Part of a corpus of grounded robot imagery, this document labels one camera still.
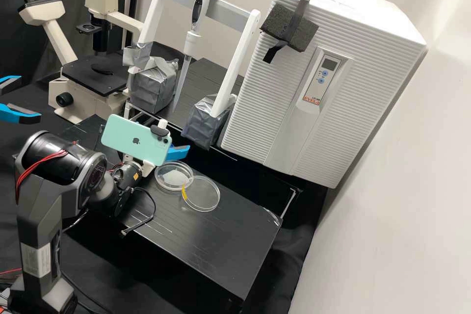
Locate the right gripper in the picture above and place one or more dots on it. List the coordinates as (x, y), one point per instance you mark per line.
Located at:
(147, 169)

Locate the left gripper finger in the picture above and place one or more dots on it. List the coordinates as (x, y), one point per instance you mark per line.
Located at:
(18, 115)
(8, 82)

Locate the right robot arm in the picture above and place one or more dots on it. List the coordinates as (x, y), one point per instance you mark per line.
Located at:
(40, 196)

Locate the petri dish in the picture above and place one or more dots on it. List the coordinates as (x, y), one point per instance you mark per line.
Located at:
(172, 176)

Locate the grey taped block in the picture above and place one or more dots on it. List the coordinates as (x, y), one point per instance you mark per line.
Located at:
(204, 122)
(151, 84)

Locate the petri dish lid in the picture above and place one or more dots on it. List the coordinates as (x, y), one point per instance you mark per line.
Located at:
(202, 196)

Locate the cream microscope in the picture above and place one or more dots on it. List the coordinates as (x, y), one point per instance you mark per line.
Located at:
(86, 82)

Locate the pipette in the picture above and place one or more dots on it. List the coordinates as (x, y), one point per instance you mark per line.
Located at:
(192, 40)

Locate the incubator door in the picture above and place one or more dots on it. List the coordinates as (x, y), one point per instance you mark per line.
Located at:
(279, 108)

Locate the white pipette stand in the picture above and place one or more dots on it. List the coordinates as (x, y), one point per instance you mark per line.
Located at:
(228, 12)

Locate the white incubator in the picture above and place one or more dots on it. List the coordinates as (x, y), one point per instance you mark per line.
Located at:
(353, 1)

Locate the right wrist camera phone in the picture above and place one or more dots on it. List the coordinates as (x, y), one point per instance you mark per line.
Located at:
(132, 139)

